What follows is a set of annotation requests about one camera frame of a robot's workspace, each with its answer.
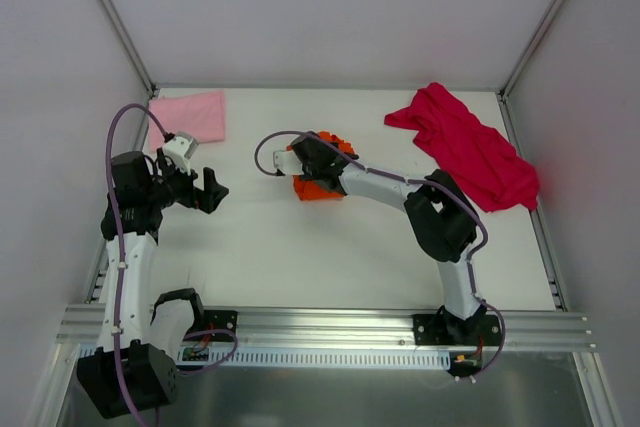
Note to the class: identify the white slotted cable duct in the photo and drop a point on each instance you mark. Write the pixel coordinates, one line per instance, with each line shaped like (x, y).
(316, 358)

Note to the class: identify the right aluminium frame post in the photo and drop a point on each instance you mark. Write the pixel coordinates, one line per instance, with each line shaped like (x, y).
(540, 32)

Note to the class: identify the aluminium frame post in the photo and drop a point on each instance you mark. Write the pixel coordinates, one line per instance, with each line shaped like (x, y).
(126, 43)
(540, 32)

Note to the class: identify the orange t shirt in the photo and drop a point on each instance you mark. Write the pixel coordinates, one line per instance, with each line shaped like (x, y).
(321, 165)

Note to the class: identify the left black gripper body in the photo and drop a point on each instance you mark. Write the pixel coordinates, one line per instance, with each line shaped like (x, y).
(201, 194)

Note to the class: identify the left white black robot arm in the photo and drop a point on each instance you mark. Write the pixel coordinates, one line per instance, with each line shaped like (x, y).
(133, 367)

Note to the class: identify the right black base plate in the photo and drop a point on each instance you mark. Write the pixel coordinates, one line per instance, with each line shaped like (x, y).
(442, 328)

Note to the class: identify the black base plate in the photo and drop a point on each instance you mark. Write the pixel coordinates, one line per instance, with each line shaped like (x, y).
(221, 320)
(442, 328)

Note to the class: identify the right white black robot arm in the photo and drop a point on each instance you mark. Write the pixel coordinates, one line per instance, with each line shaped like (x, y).
(445, 225)

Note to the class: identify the front aluminium rail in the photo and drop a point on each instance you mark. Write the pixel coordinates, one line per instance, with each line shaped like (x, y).
(526, 331)

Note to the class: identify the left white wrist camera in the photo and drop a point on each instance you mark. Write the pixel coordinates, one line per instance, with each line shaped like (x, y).
(179, 150)

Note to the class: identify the left aluminium frame post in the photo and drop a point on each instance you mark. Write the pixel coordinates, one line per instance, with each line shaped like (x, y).
(126, 43)

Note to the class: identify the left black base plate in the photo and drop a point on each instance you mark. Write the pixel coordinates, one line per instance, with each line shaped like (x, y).
(221, 320)

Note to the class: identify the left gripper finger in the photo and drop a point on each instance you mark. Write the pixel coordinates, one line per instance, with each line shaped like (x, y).
(212, 189)
(208, 203)

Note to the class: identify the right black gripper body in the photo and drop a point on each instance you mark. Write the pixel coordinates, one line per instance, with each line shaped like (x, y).
(314, 162)

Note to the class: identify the folded pink t shirt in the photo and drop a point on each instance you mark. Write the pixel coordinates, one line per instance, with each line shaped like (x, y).
(202, 115)

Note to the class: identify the magenta t shirt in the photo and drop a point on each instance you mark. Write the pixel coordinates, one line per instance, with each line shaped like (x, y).
(484, 164)

